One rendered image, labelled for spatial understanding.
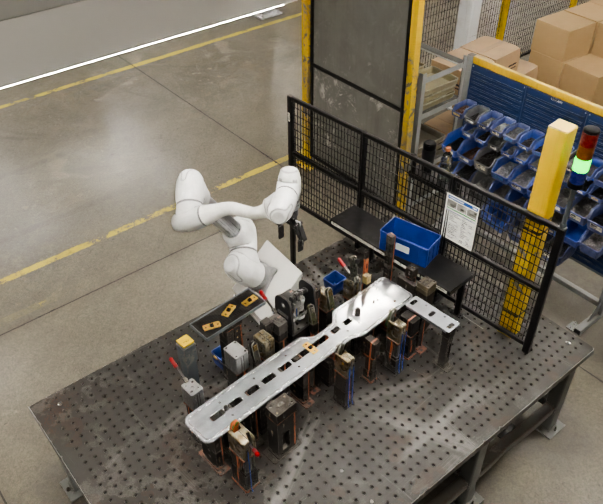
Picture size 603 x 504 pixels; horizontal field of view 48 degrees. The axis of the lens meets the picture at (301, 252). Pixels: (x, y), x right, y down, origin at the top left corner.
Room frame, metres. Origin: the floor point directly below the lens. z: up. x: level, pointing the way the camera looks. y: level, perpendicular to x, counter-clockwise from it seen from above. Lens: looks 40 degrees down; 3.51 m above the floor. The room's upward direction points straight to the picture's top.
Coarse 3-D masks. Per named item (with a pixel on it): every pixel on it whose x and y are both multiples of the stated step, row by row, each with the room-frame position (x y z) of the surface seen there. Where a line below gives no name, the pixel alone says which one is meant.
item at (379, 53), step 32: (320, 0) 5.38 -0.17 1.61; (352, 0) 5.08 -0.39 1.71; (384, 0) 4.82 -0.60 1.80; (416, 0) 4.55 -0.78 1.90; (320, 32) 5.38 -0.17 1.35; (352, 32) 5.07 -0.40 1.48; (384, 32) 4.80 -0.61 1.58; (416, 32) 4.53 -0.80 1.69; (320, 64) 5.38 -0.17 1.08; (352, 64) 5.06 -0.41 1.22; (384, 64) 4.78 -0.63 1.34; (416, 64) 4.55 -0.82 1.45; (320, 96) 5.37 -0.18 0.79; (352, 96) 5.06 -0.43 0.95; (384, 96) 4.78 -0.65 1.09; (384, 128) 4.76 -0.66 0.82; (320, 160) 5.35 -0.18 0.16; (352, 160) 5.04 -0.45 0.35
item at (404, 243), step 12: (384, 228) 3.06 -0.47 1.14; (396, 228) 3.14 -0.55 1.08; (408, 228) 3.09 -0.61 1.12; (420, 228) 3.05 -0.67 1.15; (384, 240) 3.01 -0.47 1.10; (396, 240) 2.96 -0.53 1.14; (408, 240) 3.09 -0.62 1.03; (420, 240) 3.04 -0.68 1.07; (432, 240) 3.00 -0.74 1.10; (396, 252) 2.96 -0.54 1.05; (408, 252) 2.91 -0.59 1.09; (420, 252) 2.87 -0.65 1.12; (432, 252) 2.90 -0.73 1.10; (420, 264) 2.86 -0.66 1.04
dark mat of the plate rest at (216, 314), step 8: (240, 296) 2.49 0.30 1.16; (248, 296) 2.49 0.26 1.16; (256, 296) 2.49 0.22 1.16; (224, 304) 2.44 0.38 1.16; (232, 304) 2.44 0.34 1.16; (240, 304) 2.44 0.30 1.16; (256, 304) 2.44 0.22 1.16; (216, 312) 2.38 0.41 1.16; (232, 312) 2.38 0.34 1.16; (240, 312) 2.38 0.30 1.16; (200, 320) 2.33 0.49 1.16; (208, 320) 2.33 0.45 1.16; (216, 320) 2.33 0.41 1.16; (224, 320) 2.33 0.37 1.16; (232, 320) 2.33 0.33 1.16; (200, 328) 2.28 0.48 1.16; (216, 328) 2.27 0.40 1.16; (208, 336) 2.22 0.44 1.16
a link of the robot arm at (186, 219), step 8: (184, 200) 2.68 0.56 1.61; (192, 200) 2.68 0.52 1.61; (176, 208) 2.68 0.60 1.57; (184, 208) 2.65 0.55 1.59; (192, 208) 2.64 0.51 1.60; (176, 216) 2.64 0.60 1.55; (184, 216) 2.62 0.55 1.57; (192, 216) 2.60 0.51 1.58; (176, 224) 2.61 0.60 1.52; (184, 224) 2.59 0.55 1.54; (192, 224) 2.58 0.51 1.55; (200, 224) 2.58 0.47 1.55
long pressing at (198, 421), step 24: (384, 288) 2.72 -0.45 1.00; (336, 312) 2.54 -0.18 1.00; (384, 312) 2.54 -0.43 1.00; (312, 336) 2.37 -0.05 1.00; (336, 336) 2.37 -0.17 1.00; (360, 336) 2.38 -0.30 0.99; (288, 360) 2.21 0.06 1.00; (312, 360) 2.21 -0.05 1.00; (240, 384) 2.07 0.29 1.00; (264, 384) 2.07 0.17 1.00; (288, 384) 2.07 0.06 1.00; (216, 408) 1.93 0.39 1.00; (240, 408) 1.93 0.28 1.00; (216, 432) 1.80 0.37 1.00
